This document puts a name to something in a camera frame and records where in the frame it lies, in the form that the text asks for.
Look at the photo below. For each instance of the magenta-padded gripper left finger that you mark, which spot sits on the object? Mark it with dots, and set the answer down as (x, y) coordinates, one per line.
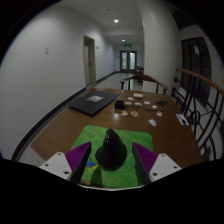
(56, 165)

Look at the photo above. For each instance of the glass double door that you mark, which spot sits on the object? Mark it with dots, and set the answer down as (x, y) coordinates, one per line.
(128, 61)

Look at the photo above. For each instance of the ceiling lights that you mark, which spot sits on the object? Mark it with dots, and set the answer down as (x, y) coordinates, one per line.
(115, 20)

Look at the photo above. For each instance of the black vertical computer mouse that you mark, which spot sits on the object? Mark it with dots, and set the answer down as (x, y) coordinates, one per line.
(111, 153)

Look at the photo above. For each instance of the red and white sticker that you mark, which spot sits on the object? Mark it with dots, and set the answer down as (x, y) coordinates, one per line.
(159, 113)

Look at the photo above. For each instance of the small white flat box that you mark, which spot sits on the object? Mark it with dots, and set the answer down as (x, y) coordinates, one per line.
(138, 95)

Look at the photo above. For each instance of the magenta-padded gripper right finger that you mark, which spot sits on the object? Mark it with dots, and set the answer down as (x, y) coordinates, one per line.
(163, 165)

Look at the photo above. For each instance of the dark window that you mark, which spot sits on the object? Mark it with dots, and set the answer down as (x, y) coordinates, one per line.
(196, 66)

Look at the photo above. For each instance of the small tan sticker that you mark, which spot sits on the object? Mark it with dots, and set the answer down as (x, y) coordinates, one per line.
(128, 103)
(134, 113)

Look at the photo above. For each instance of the white outlined sticker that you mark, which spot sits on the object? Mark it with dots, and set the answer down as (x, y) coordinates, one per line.
(152, 122)

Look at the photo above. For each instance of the green mouse pad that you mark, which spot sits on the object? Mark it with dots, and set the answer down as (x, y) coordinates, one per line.
(140, 140)

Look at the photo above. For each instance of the small cream sticker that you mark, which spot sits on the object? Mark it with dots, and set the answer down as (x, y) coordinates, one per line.
(124, 113)

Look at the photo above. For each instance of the side doorway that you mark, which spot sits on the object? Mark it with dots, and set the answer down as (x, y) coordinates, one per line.
(89, 61)

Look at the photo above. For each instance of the small white sticker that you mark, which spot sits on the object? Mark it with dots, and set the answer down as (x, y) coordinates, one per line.
(138, 103)
(154, 107)
(130, 98)
(147, 102)

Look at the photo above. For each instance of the black closed laptop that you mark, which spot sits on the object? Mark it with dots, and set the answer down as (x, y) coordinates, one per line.
(90, 105)

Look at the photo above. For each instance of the small black box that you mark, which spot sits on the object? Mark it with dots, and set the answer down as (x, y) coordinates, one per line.
(119, 104)

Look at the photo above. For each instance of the black railing with wooden handrail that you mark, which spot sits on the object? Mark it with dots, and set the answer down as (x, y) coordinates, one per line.
(200, 77)

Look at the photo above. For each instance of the green exit sign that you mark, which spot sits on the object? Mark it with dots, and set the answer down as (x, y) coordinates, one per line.
(128, 45)

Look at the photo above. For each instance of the white paper sheet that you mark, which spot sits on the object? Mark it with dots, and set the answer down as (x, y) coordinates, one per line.
(182, 119)

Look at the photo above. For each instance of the white wall switch plate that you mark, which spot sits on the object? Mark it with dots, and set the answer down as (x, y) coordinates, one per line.
(46, 51)

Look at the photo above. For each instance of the wooden armchair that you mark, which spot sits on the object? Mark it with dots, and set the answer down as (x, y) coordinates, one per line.
(145, 78)

